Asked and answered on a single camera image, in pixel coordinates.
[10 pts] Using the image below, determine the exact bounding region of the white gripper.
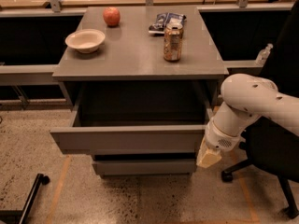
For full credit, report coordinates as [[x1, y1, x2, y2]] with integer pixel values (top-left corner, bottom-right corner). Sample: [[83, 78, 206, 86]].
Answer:
[[196, 119, 240, 168]]

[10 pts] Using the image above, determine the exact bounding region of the grey top drawer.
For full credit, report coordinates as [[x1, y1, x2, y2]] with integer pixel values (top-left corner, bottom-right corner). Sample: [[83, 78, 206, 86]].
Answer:
[[50, 105, 212, 156]]

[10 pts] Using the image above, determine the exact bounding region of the grey drawer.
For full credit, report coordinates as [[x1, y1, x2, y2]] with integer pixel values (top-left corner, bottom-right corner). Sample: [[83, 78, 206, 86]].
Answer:
[[50, 105, 212, 156], [93, 153, 196, 177]]

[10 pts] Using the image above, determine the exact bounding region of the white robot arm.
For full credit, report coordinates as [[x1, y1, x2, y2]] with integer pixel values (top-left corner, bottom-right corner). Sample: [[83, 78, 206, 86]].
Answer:
[[196, 74, 299, 168]]

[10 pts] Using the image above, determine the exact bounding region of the grey middle drawer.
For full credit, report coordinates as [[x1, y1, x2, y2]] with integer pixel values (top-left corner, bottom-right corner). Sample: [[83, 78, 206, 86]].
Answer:
[[93, 153, 196, 177]]

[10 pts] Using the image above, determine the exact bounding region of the grey drawer cabinet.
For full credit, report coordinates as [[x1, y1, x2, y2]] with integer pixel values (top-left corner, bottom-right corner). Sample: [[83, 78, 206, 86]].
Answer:
[[53, 6, 227, 127]]

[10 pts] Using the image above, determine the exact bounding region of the clear plastic bottle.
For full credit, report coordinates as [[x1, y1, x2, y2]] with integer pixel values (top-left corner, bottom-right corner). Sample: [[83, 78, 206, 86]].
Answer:
[[255, 43, 273, 67]]

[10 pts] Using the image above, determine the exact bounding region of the orange soda can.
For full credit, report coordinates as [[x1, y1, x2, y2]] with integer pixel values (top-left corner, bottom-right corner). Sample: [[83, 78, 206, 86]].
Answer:
[[164, 22, 183, 62]]

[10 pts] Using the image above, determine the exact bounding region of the blue chip bag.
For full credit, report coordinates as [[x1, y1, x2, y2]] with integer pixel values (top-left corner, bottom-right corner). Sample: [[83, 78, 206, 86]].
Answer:
[[149, 12, 187, 35]]

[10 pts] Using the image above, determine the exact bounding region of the white bowl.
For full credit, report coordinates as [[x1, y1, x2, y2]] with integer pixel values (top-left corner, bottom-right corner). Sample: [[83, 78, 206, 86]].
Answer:
[[65, 29, 106, 54]]

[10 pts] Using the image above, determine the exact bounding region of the red apple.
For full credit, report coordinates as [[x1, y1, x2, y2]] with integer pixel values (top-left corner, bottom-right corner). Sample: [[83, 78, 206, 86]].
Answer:
[[103, 7, 121, 27]]

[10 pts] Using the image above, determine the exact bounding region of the black metal floor frame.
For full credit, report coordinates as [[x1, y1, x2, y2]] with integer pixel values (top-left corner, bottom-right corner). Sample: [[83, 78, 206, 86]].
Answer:
[[0, 174, 50, 224]]

